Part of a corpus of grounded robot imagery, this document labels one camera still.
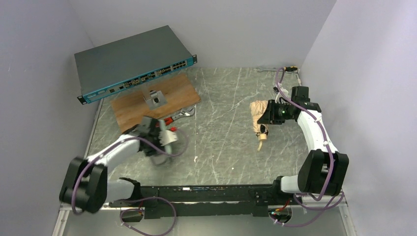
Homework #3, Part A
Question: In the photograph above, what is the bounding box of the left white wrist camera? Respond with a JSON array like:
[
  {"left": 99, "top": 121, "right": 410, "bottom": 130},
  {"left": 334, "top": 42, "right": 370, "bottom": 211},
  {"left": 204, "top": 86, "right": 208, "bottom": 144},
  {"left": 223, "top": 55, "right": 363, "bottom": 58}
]
[{"left": 159, "top": 129, "right": 178, "bottom": 147}]

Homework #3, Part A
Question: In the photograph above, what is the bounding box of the red handled adjustable wrench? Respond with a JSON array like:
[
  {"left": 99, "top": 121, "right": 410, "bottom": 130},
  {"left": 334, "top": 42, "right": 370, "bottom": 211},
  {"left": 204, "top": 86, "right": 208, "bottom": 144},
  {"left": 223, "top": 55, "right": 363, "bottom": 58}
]
[{"left": 164, "top": 107, "right": 195, "bottom": 125}]

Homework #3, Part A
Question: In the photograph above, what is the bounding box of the black yellow screwdriver handle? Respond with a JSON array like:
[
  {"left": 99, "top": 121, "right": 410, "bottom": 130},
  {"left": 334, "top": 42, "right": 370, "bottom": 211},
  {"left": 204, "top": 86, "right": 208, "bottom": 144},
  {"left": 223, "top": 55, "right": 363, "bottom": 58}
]
[{"left": 284, "top": 66, "right": 298, "bottom": 72}]

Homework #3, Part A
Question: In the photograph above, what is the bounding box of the grey metal bracket stand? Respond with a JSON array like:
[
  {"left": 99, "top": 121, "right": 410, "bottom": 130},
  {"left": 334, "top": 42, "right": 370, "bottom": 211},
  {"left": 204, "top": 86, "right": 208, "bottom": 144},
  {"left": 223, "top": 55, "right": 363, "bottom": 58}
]
[{"left": 141, "top": 84, "right": 168, "bottom": 110}]

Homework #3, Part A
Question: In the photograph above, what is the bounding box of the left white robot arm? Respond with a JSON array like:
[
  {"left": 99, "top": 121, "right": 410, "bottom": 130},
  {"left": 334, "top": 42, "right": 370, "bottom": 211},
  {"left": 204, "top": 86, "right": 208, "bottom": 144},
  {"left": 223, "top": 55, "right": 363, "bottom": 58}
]
[{"left": 59, "top": 117, "right": 167, "bottom": 215}]

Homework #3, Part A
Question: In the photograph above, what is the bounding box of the grey blue network switch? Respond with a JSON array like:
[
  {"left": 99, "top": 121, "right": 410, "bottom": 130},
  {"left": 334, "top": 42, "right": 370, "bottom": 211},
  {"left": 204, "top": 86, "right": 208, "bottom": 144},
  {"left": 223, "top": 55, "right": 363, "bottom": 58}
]
[{"left": 74, "top": 25, "right": 198, "bottom": 104}]

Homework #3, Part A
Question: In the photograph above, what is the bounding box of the wooden board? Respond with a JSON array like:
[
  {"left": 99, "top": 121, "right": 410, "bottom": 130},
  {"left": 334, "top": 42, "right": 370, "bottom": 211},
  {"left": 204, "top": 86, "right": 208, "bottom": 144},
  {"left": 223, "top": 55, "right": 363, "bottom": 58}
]
[{"left": 111, "top": 74, "right": 201, "bottom": 132}]

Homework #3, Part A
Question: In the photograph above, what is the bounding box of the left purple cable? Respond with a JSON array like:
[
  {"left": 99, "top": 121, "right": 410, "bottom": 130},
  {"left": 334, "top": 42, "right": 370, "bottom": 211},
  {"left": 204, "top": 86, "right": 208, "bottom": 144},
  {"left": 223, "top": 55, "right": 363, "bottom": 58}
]
[{"left": 71, "top": 128, "right": 190, "bottom": 236}]

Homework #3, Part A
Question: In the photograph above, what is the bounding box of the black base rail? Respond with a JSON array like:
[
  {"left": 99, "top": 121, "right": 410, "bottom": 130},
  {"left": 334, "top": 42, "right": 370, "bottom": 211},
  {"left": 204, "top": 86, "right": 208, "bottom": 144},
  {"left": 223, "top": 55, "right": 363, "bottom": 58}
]
[{"left": 109, "top": 184, "right": 296, "bottom": 219}]

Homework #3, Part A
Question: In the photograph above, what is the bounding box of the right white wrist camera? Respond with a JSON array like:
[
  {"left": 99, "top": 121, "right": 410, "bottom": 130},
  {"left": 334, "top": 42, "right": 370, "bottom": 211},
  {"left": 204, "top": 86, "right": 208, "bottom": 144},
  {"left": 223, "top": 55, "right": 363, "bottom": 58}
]
[{"left": 273, "top": 87, "right": 289, "bottom": 103}]

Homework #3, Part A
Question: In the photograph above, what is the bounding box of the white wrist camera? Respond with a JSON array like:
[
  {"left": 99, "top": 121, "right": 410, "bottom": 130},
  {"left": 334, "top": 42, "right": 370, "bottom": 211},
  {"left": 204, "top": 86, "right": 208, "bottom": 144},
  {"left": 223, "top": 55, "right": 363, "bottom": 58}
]
[
  {"left": 273, "top": 87, "right": 289, "bottom": 103},
  {"left": 159, "top": 129, "right": 178, "bottom": 147}
]

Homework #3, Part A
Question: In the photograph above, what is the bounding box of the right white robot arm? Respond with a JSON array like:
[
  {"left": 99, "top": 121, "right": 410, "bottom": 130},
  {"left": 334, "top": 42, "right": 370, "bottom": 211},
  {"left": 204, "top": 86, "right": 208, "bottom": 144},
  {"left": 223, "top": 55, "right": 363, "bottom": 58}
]
[{"left": 250, "top": 86, "right": 349, "bottom": 198}]

